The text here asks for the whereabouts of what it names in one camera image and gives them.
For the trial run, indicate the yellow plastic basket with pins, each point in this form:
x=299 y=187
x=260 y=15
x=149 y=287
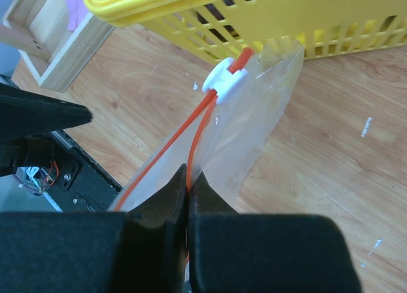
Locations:
x=215 y=29

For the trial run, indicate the clear zip top bag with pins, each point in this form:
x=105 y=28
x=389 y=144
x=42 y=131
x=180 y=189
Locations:
x=225 y=134

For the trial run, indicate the wooden clothes rack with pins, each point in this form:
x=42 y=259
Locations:
x=54 y=54

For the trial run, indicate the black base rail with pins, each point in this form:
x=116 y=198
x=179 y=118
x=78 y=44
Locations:
x=73 y=181

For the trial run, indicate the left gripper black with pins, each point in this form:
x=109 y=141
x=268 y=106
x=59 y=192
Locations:
x=24 y=113

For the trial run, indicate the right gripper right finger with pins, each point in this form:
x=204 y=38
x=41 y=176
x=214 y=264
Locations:
x=233 y=252

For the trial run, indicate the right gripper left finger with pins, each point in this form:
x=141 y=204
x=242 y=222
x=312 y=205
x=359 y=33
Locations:
x=142 y=250

